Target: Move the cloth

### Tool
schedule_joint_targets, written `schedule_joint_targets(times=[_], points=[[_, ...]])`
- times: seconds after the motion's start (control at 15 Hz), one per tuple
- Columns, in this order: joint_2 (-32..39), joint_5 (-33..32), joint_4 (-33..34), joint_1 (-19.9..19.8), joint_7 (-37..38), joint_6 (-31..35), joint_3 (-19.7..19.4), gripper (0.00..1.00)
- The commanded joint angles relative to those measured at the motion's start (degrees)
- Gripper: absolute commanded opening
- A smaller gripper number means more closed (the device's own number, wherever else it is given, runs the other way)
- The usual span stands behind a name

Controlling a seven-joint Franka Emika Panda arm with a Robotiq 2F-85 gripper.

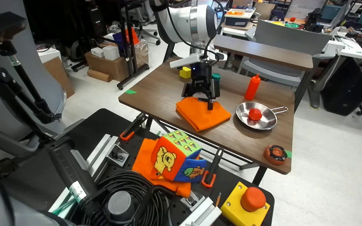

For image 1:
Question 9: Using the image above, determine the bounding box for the colorful plush cube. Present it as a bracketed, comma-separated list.
[150, 129, 211, 183]

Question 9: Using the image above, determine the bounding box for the yellow emergency stop box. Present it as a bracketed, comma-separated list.
[220, 180, 272, 226]

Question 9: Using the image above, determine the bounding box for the black light stand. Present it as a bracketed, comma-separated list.
[116, 0, 151, 90]

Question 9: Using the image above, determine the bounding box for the red stop button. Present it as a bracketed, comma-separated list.
[240, 185, 268, 212]

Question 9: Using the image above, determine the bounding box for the box with orange lid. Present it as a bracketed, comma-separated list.
[224, 6, 257, 27]

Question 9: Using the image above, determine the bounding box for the cardboard box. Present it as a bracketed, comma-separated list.
[84, 42, 130, 81]
[42, 55, 76, 97]

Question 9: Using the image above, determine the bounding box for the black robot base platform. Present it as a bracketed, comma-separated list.
[0, 106, 275, 226]

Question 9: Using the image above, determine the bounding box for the orange handled clamp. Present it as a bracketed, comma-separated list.
[118, 111, 148, 143]
[200, 148, 225, 190]

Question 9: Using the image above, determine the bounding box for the wooden desk with shelf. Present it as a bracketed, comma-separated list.
[118, 35, 316, 185]

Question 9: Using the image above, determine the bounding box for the yellow block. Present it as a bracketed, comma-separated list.
[179, 65, 192, 80]

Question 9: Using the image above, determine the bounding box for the aluminium extrusion rail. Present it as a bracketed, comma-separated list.
[179, 195, 223, 226]
[84, 132, 120, 168]

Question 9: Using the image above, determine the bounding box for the orange squeeze bottle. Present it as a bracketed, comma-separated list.
[244, 73, 262, 102]

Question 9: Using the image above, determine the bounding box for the black camera stand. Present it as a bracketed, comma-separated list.
[0, 11, 65, 139]

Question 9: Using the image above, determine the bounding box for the red ball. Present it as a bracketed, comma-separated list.
[248, 106, 263, 122]

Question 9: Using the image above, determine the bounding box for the black cable coil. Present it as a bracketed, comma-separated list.
[78, 168, 174, 226]

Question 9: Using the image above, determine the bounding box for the silver metal pan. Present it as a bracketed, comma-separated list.
[235, 100, 289, 131]

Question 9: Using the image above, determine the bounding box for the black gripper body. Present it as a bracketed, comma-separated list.
[190, 61, 223, 99]

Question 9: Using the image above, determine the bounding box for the orange tape roll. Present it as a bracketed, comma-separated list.
[263, 144, 289, 165]

